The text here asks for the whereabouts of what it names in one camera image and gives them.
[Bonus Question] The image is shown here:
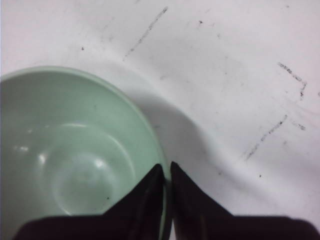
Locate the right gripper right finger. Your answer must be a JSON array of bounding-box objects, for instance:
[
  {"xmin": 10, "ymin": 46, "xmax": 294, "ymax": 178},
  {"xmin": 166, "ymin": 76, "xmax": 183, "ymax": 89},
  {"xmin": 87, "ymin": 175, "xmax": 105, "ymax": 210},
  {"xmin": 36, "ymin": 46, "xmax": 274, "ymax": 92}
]
[{"xmin": 170, "ymin": 162, "xmax": 320, "ymax": 240}]

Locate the green bowl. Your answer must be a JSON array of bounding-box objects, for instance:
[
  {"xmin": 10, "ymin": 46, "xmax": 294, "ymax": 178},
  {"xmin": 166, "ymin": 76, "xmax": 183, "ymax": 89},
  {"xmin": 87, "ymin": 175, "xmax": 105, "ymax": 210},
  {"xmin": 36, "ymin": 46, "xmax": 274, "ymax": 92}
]
[{"xmin": 0, "ymin": 66, "xmax": 171, "ymax": 240}]

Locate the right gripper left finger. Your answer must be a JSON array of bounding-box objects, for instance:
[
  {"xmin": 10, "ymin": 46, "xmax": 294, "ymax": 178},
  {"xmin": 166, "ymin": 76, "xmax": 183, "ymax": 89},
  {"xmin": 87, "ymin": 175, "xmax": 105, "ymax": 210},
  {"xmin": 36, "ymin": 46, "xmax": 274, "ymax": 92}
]
[{"xmin": 13, "ymin": 164, "xmax": 165, "ymax": 240}]

